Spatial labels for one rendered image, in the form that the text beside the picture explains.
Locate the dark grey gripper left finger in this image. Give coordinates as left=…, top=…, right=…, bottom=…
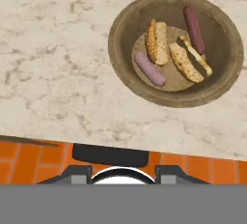
left=38, top=164, right=94, bottom=185

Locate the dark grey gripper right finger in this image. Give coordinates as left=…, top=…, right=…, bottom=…
left=154, top=164, right=210, bottom=185

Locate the light purple sausage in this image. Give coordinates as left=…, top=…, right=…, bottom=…
left=133, top=51, right=168, bottom=87

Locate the open toasted hot dog bun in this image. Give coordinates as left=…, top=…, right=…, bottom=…
left=169, top=34, right=213, bottom=84

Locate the brown wooden bowl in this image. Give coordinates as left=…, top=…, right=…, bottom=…
left=107, top=0, right=245, bottom=109

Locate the closed golden hot dog bun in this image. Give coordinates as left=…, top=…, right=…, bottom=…
left=145, top=18, right=170, bottom=67

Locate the dark red sausage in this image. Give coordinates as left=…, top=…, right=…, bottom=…
left=182, top=6, right=206, bottom=56

